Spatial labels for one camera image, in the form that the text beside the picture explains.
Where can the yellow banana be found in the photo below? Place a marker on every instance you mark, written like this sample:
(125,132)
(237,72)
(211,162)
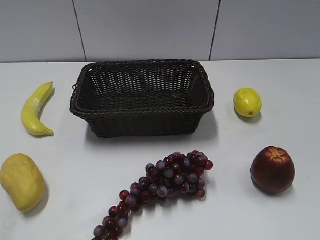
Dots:
(31,110)

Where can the dark woven wicker basket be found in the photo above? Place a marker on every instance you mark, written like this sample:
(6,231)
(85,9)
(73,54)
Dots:
(142,98)

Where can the purple grape bunch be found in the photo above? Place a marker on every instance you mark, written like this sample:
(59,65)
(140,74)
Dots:
(177,174)

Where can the yellow lemon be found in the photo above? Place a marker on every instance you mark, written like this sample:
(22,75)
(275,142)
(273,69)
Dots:
(247,102)

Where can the red apple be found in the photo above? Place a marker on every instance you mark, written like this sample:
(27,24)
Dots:
(273,170)

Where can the yellow mango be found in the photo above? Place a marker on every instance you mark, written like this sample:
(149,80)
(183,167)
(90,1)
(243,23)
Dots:
(23,181)

